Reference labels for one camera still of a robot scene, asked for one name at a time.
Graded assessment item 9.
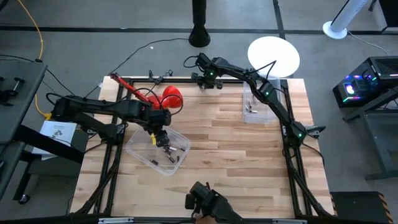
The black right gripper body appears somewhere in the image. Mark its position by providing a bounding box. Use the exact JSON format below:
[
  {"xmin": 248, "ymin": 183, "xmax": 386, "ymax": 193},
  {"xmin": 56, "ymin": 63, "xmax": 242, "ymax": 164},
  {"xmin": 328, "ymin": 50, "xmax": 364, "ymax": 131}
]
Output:
[{"xmin": 191, "ymin": 71, "xmax": 223, "ymax": 90}]

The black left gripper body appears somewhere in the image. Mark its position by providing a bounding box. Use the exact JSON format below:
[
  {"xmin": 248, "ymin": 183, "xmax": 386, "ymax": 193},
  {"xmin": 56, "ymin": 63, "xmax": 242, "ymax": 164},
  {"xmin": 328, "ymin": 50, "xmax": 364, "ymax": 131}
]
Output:
[{"xmin": 154, "ymin": 129, "xmax": 171, "ymax": 148}]

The clear plastic bin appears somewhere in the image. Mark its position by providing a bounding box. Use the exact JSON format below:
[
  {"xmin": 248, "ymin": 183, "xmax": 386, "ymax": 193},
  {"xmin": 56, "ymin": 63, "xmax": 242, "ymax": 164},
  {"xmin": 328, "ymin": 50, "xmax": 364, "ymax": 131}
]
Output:
[
  {"xmin": 125, "ymin": 124, "xmax": 192, "ymax": 177},
  {"xmin": 242, "ymin": 77, "xmax": 282, "ymax": 125}
]

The black pole stand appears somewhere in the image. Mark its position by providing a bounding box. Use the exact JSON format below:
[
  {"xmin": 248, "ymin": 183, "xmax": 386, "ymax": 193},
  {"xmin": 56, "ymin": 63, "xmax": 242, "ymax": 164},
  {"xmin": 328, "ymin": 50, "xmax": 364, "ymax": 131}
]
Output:
[{"xmin": 188, "ymin": 0, "xmax": 211, "ymax": 48}]

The white round disc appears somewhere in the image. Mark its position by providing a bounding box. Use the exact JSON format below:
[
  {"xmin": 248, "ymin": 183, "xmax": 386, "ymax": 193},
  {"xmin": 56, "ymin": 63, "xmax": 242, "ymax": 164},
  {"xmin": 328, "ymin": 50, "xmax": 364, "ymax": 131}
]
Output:
[{"xmin": 248, "ymin": 36, "xmax": 301, "ymax": 78}]

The person's hand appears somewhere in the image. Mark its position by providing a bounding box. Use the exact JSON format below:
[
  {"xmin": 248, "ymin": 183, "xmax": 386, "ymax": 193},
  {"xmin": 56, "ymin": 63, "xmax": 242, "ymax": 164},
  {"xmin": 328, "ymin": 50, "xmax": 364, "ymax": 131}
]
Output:
[{"xmin": 195, "ymin": 215, "xmax": 219, "ymax": 224}]

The white paper sheet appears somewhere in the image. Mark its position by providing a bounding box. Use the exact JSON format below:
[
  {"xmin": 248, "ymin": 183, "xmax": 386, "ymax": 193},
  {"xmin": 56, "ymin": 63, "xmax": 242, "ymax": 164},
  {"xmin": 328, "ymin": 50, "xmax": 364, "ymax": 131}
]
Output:
[{"xmin": 32, "ymin": 120, "xmax": 78, "ymax": 156}]

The white tower fan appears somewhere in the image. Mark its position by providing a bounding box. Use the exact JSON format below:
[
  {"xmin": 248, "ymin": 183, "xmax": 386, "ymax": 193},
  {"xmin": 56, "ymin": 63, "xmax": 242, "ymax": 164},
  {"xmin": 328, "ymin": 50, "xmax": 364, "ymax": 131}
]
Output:
[{"xmin": 322, "ymin": 0, "xmax": 369, "ymax": 40}]

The grey folding table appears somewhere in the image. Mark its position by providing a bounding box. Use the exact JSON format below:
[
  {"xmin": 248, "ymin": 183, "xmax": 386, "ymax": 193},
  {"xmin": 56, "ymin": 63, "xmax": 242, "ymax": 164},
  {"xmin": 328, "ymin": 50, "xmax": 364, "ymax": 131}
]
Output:
[{"xmin": 0, "ymin": 60, "xmax": 48, "ymax": 200}]

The black clamp tool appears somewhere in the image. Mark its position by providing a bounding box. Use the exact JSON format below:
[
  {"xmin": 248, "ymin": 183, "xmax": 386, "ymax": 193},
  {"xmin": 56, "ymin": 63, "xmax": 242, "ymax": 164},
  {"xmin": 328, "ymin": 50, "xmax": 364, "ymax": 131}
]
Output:
[{"xmin": 0, "ymin": 77, "xmax": 26, "ymax": 107}]

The black RGB computer case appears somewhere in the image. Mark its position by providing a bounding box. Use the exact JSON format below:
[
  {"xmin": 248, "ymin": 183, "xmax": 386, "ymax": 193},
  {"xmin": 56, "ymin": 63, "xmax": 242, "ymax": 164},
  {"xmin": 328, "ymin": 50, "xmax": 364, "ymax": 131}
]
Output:
[{"xmin": 332, "ymin": 55, "xmax": 398, "ymax": 109}]

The grey metal stand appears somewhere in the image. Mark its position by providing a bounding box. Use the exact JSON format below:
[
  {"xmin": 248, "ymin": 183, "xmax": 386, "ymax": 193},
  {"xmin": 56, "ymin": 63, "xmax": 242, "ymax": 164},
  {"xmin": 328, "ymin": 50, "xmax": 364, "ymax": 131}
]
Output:
[{"xmin": 341, "ymin": 86, "xmax": 398, "ymax": 181}]

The black hazard-striped mat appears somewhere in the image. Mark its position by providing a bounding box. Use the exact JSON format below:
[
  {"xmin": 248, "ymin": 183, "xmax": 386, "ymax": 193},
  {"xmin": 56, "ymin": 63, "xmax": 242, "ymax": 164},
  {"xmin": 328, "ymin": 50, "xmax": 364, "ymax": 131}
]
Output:
[{"xmin": 329, "ymin": 191, "xmax": 390, "ymax": 224}]

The black aluminium extrusion frame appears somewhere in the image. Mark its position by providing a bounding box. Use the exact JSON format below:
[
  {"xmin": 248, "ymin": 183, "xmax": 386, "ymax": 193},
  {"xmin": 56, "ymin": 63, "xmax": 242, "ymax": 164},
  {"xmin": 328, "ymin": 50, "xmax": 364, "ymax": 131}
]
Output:
[{"xmin": 70, "ymin": 76, "xmax": 335, "ymax": 218}]

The black floor cable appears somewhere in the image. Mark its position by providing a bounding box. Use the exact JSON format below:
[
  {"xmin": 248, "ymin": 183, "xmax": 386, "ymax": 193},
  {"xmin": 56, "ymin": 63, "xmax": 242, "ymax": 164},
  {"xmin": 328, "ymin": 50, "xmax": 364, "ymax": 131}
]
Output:
[{"xmin": 107, "ymin": 37, "xmax": 190, "ymax": 76}]

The small grey black bracket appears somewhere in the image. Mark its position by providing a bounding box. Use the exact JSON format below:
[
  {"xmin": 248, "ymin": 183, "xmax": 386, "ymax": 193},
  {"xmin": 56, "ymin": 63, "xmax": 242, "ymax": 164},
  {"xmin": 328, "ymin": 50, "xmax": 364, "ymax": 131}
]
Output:
[{"xmin": 306, "ymin": 125, "xmax": 326, "ymax": 138}]

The yellow cable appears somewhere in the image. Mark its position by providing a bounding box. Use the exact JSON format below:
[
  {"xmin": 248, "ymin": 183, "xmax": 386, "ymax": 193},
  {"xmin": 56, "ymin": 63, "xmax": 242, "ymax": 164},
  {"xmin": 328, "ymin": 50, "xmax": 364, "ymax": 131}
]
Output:
[{"xmin": 17, "ymin": 0, "xmax": 52, "ymax": 121}]

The white fan cable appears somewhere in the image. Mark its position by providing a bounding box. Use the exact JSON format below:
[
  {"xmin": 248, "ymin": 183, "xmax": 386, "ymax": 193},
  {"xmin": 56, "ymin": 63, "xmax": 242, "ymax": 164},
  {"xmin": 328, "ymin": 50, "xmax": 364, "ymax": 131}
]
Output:
[{"xmin": 346, "ymin": 30, "xmax": 390, "ymax": 56}]

